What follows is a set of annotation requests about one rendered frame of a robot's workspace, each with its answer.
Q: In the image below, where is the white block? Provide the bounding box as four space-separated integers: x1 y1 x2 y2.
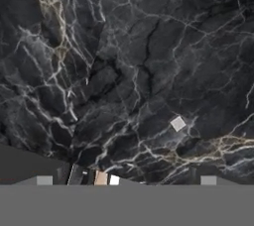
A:
109 174 121 186

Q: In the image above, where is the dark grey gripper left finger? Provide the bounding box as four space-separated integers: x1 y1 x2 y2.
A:
13 166 71 186

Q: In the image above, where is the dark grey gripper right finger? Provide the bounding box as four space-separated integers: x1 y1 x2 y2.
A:
189 166 246 186

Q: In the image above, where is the white sugar cube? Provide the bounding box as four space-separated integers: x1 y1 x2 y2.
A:
170 115 188 133

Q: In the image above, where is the tan cupboard panel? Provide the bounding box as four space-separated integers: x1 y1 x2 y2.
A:
93 169 109 186

